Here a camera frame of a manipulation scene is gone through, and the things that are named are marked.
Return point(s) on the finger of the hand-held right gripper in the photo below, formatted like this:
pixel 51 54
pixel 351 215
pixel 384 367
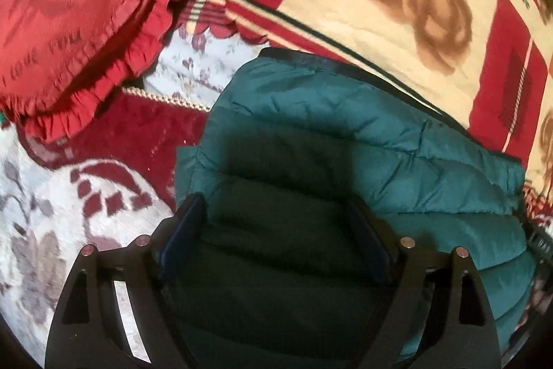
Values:
pixel 540 241

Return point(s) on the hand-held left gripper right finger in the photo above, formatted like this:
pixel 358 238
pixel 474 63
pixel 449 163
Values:
pixel 371 239

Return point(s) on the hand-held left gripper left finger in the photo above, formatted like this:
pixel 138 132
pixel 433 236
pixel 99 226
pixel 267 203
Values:
pixel 181 235

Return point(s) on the green puffer jacket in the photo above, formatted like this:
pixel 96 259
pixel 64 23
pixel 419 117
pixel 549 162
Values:
pixel 345 144

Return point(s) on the maroon velvet cloth gold trim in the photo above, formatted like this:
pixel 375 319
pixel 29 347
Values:
pixel 138 131

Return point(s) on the white maroon floral bedsheet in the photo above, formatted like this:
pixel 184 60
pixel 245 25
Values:
pixel 52 230

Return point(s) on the red cream checkered rose blanket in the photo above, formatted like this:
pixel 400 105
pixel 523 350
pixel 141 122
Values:
pixel 389 6

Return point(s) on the red heart-shaped ruffled pillow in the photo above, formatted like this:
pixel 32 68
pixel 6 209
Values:
pixel 82 6

